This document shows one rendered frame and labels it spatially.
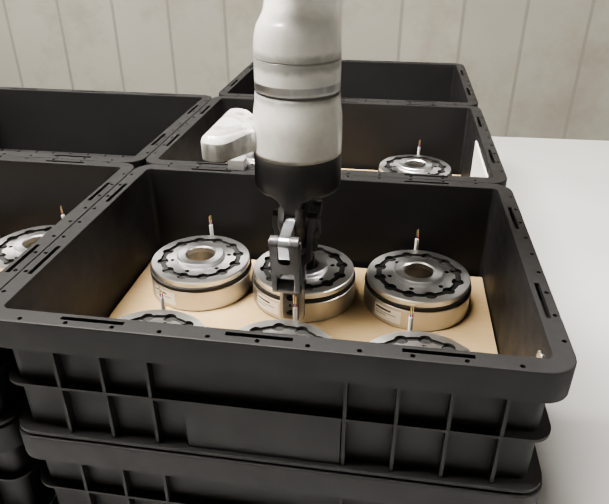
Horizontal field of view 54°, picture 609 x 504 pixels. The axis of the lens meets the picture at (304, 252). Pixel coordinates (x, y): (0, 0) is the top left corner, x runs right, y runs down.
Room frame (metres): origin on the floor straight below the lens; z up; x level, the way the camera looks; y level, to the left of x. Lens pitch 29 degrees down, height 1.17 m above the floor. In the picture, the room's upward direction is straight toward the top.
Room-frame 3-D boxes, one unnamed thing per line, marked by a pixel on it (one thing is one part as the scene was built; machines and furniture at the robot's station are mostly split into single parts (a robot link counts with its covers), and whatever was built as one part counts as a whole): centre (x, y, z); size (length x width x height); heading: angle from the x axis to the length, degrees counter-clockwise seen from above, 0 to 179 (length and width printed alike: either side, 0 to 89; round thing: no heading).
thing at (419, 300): (0.50, -0.11, 0.86); 0.10 x 0.10 x 0.01
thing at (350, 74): (1.04, -0.08, 0.87); 0.40 x 0.30 x 0.11; 81
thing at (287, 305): (0.44, 0.01, 0.87); 0.03 x 0.01 x 0.05; 170
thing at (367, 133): (0.75, -0.04, 0.87); 0.40 x 0.30 x 0.11; 81
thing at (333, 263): (0.52, 0.00, 0.86); 0.10 x 0.10 x 0.01
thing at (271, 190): (0.49, 0.01, 0.96); 0.08 x 0.08 x 0.09
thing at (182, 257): (0.54, 0.11, 0.86); 0.05 x 0.05 x 0.01
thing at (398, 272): (0.50, -0.11, 0.86); 0.05 x 0.05 x 0.01
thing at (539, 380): (0.45, 0.01, 0.92); 0.40 x 0.30 x 0.02; 81
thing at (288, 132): (0.49, 0.02, 1.03); 0.11 x 0.09 x 0.06; 80
